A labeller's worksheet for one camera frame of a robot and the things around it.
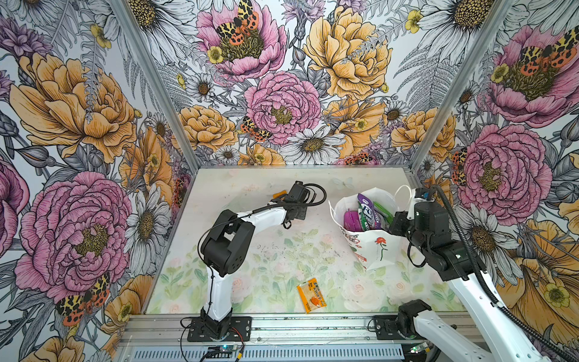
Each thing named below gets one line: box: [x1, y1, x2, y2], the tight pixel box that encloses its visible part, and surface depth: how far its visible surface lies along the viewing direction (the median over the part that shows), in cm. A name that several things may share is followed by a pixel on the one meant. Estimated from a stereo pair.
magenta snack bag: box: [343, 208, 363, 232], surface depth 86 cm
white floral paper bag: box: [327, 184, 413, 271], surface depth 79 cm
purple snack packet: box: [357, 193, 383, 231], surface depth 79 cm
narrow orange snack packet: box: [297, 277, 328, 314], surface depth 82 cm
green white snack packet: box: [357, 201, 371, 232], surface depth 79 cm
